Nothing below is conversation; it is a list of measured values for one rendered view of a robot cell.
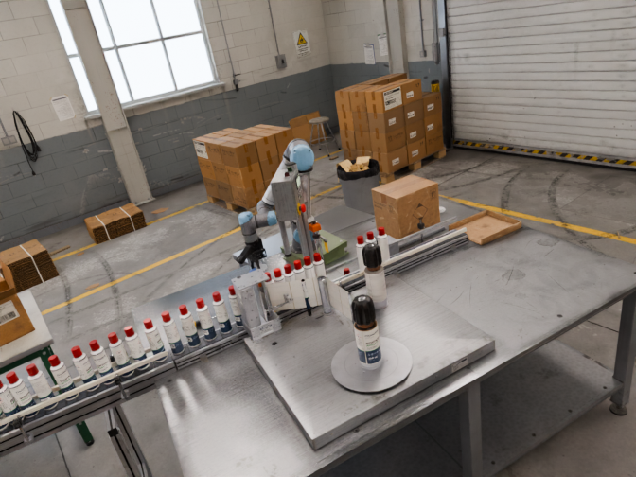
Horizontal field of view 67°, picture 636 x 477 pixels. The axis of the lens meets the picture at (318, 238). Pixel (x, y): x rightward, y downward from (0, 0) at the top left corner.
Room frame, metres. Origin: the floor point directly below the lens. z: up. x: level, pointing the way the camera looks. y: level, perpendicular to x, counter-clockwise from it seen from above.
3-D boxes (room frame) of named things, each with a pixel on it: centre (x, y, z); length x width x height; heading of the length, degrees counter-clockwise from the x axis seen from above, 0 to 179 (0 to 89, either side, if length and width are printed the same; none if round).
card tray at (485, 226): (2.46, -0.95, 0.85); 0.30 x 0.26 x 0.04; 113
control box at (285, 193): (2.10, 0.10, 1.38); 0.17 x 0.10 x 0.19; 168
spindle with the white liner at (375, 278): (1.84, -0.22, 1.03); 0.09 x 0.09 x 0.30
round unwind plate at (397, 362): (1.45, -0.11, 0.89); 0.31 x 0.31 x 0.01
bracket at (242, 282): (1.81, 0.32, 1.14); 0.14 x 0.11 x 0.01; 113
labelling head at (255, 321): (1.81, 0.32, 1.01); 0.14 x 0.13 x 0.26; 113
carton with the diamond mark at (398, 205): (2.63, -0.55, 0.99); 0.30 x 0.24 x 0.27; 115
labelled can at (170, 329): (1.75, 0.69, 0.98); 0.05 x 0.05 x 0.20
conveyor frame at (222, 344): (2.07, -0.04, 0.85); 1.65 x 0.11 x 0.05; 113
